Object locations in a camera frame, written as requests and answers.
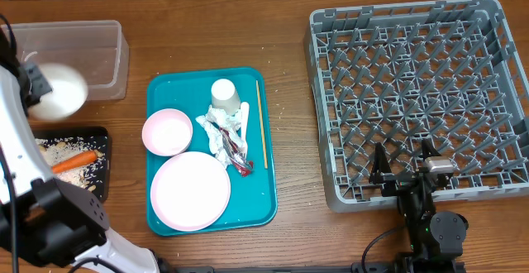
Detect white plastic fork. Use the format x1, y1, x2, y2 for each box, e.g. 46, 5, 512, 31
241, 102, 250, 158

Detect white bowl with crumbs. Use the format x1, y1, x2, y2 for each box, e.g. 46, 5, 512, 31
29, 63, 88, 122

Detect grey dishwasher rack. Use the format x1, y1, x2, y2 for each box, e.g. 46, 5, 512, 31
305, 0, 528, 213

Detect wooden chopstick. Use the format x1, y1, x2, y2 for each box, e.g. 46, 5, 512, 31
255, 80, 268, 169

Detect pink bowl with nuts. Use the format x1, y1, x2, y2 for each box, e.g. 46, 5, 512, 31
141, 108, 193, 156

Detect teal serving tray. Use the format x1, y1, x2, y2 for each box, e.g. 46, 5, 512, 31
146, 67, 278, 233

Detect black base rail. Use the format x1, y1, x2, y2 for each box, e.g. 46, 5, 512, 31
174, 261, 466, 273

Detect clear plastic bin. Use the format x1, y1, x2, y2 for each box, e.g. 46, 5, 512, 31
11, 20, 129, 102

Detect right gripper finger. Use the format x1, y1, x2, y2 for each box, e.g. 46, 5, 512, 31
420, 139, 441, 160
369, 142, 392, 184

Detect large pink plate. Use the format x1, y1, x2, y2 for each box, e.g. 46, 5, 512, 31
150, 151, 231, 232

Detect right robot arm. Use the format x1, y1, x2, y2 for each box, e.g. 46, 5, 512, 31
360, 140, 469, 273

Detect pile of nuts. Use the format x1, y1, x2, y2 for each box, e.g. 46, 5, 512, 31
36, 140, 104, 194

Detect white napkin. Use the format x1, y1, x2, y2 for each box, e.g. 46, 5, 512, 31
195, 105, 243, 168

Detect orange carrot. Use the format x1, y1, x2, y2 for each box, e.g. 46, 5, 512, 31
52, 151, 98, 174

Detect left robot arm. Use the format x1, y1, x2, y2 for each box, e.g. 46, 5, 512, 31
1, 25, 173, 272

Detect spilled rice grains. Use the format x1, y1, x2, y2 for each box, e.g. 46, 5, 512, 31
35, 136, 109, 191

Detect black waste tray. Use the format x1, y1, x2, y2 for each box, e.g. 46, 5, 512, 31
34, 127, 112, 202

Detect white paper cup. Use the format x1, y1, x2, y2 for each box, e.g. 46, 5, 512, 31
211, 79, 241, 115

